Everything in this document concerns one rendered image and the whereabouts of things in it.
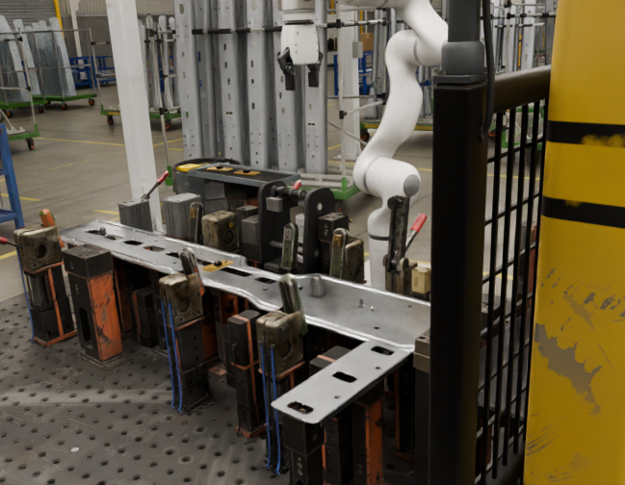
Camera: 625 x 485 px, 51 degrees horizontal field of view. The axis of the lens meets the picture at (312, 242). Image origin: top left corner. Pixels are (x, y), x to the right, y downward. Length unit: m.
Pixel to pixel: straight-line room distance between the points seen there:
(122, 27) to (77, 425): 4.01
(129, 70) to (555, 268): 4.92
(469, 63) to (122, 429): 1.37
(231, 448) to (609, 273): 1.11
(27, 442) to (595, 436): 1.35
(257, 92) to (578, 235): 5.69
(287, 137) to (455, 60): 5.62
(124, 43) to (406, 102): 3.68
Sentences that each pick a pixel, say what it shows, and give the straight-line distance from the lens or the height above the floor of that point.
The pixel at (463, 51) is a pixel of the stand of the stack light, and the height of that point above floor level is 1.57.
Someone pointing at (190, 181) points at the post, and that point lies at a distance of 2.25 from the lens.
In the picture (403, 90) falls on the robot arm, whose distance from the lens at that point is 1.95.
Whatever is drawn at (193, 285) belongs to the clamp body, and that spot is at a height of 1.02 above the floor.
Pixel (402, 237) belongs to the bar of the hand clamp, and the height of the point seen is 1.13.
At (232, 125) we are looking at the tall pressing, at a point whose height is 0.73.
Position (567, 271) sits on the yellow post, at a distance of 0.61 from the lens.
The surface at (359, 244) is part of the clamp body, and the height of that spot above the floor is 1.06.
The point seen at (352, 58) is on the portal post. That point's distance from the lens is 8.11.
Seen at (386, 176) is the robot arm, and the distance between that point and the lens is 1.89.
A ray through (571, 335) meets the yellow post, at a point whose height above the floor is 1.32.
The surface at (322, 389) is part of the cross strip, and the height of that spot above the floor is 1.00.
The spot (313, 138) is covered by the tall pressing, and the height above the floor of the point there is 0.64.
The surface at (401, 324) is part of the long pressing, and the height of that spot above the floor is 1.00.
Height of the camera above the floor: 1.59
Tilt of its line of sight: 18 degrees down
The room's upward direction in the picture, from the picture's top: 3 degrees counter-clockwise
